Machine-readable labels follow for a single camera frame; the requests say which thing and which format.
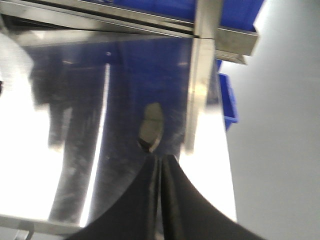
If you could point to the steel roller conveyor rack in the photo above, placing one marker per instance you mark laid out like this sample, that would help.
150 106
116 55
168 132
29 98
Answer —
76 76

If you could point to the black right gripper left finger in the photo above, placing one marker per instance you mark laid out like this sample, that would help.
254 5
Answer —
133 216

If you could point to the right blue plastic bin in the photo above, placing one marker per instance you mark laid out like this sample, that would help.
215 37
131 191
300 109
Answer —
237 14

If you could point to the small blue floor bin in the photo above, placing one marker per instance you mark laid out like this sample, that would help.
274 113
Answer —
229 103

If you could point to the grey brake pad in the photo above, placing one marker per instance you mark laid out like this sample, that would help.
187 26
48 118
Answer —
151 128

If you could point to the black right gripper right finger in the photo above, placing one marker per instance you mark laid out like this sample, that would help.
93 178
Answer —
187 215

